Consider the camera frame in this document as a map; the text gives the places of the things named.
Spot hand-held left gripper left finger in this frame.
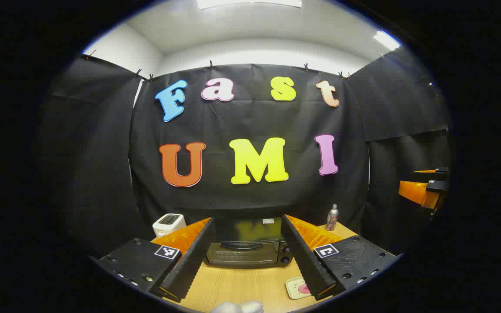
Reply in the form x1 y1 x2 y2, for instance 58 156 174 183
95 217 216 303

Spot ceiling light panel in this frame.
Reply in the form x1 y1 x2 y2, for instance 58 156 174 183
197 0 303 10
372 30 401 51

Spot black electric oven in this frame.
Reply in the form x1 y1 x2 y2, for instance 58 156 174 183
203 217 294 269

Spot white toaster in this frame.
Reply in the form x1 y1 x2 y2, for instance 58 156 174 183
153 213 187 238

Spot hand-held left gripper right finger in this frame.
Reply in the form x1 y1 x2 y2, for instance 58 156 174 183
281 214 402 302

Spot silver printed bottle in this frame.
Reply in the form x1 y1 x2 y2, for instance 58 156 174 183
326 204 339 231

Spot black backdrop cloth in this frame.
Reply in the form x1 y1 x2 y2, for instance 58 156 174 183
37 54 451 257

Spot white square plate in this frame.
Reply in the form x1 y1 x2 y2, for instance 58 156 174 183
285 277 313 300

